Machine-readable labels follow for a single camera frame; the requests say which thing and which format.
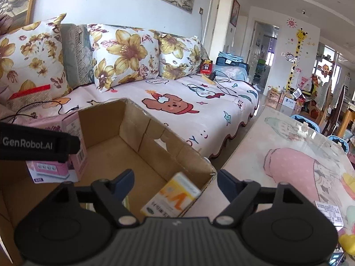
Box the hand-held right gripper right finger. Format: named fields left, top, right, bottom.
left=213, top=169, right=308, bottom=227

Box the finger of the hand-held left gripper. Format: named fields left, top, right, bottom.
left=0, top=121, right=81, bottom=163

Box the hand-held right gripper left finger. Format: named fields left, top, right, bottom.
left=41, top=169, right=140, bottom=228

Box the large cardboard box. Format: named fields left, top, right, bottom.
left=0, top=98, right=217, bottom=266

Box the pink toy box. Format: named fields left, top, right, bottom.
left=25, top=111, right=89, bottom=183

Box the yellow white medicine box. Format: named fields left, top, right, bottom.
left=140, top=172, right=201, bottom=218

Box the red beige patterned box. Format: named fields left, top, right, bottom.
left=7, top=84, right=53, bottom=111

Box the sofa with printed cover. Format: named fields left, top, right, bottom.
left=0, top=72, right=260, bottom=160

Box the large floral pillow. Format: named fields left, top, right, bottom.
left=0, top=13, right=73, bottom=100

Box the brown cardboard carton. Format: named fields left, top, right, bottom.
left=265, top=87, right=283, bottom=108

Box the blue chair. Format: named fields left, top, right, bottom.
left=328, top=135, right=349, bottom=153
left=291, top=114, right=320, bottom=132

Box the grey lace sofa cover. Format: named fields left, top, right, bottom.
left=60, top=23, right=96, bottom=88

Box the pink box white label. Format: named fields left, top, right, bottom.
left=315, top=201, right=345, bottom=227

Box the small red box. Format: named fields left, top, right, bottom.
left=200, top=59, right=214, bottom=75

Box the dark blue suitcase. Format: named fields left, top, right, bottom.
left=216, top=51, right=250, bottom=74

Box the dark red framed picture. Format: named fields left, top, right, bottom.
left=230, top=0, right=240, bottom=28

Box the giraffe wall sticker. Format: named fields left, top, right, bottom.
left=287, top=28, right=308, bottom=95

